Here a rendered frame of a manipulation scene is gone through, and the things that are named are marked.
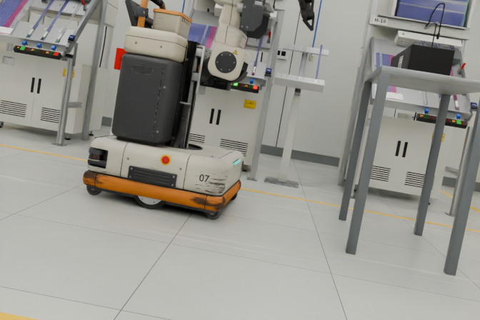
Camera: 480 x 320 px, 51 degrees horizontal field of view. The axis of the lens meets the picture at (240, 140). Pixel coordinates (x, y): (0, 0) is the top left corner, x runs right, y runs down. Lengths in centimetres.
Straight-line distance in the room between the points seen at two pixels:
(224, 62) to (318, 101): 323
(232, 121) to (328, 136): 190
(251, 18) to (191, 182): 81
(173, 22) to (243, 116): 157
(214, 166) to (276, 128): 335
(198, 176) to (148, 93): 44
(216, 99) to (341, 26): 218
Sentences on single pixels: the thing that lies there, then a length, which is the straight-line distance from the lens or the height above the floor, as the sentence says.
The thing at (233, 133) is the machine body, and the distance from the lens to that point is 393.
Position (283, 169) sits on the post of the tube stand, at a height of 10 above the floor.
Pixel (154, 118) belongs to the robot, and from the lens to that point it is 234.
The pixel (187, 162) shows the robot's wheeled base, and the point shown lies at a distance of 228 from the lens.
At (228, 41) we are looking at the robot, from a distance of 244.
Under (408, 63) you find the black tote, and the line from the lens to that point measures 225.
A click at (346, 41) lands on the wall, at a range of 565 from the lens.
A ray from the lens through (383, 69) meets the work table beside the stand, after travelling 217.
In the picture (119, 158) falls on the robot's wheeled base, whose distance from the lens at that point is 237.
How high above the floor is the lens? 58
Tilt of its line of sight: 5 degrees down
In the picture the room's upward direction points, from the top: 10 degrees clockwise
